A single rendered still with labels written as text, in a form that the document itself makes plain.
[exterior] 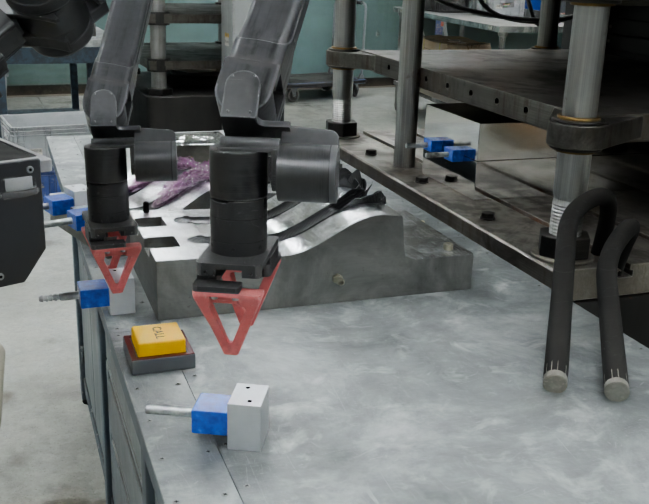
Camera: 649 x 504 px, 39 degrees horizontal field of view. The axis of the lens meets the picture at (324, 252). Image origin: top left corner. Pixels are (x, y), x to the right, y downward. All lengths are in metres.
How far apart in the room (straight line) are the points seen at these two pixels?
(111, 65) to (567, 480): 0.81
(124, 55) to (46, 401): 1.70
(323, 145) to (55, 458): 1.82
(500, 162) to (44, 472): 1.40
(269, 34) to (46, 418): 1.98
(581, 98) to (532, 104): 0.25
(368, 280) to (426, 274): 0.10
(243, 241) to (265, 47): 0.20
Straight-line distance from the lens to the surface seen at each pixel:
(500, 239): 1.80
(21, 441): 2.68
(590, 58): 1.63
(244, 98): 0.90
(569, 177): 1.66
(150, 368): 1.15
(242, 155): 0.87
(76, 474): 2.50
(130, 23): 1.37
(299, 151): 0.87
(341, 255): 1.35
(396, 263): 1.39
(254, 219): 0.89
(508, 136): 2.07
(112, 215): 1.29
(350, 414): 1.06
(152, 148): 1.27
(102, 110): 1.29
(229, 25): 5.74
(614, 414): 1.13
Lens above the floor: 1.30
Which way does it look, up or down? 18 degrees down
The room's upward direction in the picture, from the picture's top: 2 degrees clockwise
